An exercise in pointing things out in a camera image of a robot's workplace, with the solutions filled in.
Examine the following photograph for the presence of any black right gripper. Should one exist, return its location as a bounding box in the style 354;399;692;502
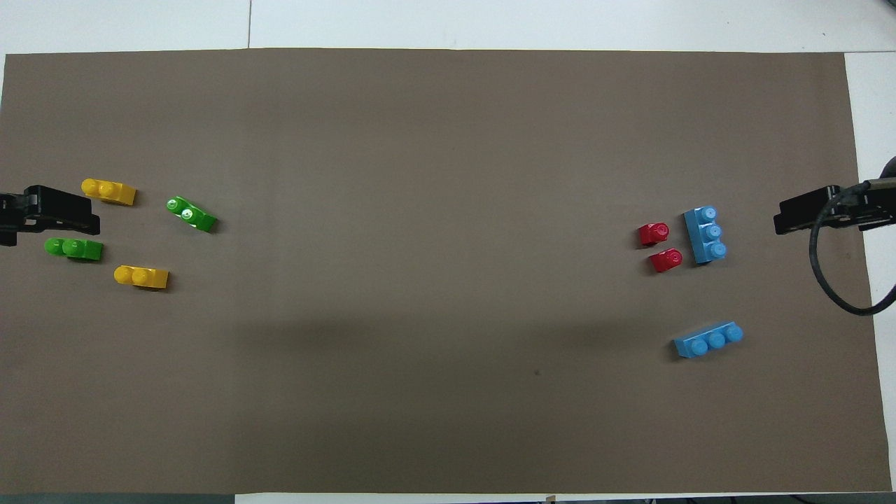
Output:
773;183;896;236

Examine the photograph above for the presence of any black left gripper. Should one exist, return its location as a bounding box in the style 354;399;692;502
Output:
0;185;102;248

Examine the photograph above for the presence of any blue three-stud toy block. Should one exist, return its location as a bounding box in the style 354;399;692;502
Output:
673;321;745;360
682;204;729;266

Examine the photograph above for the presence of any green two-stud toy block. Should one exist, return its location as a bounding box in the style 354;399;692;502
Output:
165;196;219;233
43;237;105;263

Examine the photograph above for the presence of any yellow two-stud toy block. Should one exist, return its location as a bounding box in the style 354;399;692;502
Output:
113;265;171;291
80;178;138;207

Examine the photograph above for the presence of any brown table mat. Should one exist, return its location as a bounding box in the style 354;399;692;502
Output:
0;48;896;495

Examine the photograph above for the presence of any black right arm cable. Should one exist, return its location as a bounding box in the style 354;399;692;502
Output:
809;178;896;317

